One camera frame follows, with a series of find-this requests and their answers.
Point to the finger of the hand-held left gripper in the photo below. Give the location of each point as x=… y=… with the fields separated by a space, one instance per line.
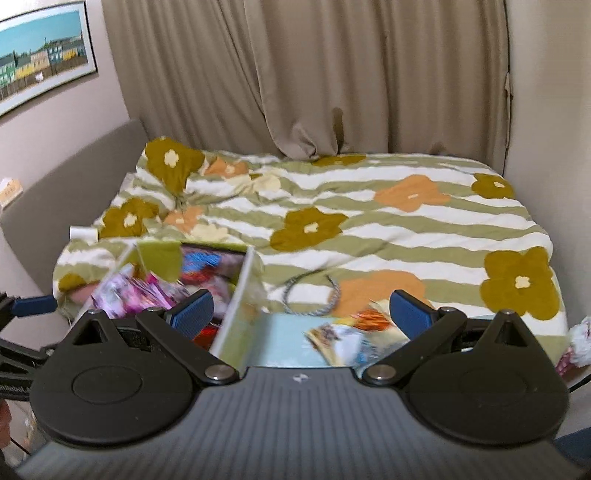
x=34 y=306
x=23 y=356

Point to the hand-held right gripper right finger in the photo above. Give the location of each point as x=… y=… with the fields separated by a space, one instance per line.
x=411 y=314

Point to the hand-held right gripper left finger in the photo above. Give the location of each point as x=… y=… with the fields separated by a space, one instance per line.
x=191 y=314

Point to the green print storage box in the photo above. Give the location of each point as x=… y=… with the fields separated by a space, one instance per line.
x=159 y=261

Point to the daisy print storage box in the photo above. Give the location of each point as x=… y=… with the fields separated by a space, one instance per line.
x=277 y=341

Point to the orange red striped snack packet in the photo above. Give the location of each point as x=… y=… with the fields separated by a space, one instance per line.
x=371 y=320

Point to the purple monkey print snack packet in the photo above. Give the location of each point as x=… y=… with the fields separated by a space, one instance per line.
x=203 y=263

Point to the pink striped snack packet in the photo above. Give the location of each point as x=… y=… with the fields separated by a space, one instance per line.
x=138 y=295

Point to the white blue snack packet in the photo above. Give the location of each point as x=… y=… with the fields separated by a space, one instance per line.
x=346 y=346

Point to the white paper roll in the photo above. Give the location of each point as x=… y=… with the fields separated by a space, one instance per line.
x=83 y=233

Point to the striped floral blanket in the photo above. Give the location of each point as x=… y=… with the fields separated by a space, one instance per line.
x=369 y=230

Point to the small cream box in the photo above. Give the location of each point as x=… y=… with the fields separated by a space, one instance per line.
x=9 y=191

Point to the grey upholstered headboard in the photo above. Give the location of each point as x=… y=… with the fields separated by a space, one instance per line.
x=69 y=184

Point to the pink white plastic bag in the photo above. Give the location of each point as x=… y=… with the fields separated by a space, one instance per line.
x=577 y=346

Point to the beige curtain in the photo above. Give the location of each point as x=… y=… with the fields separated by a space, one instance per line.
x=323 y=69

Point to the framed wall picture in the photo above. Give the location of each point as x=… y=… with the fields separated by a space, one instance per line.
x=41 y=50

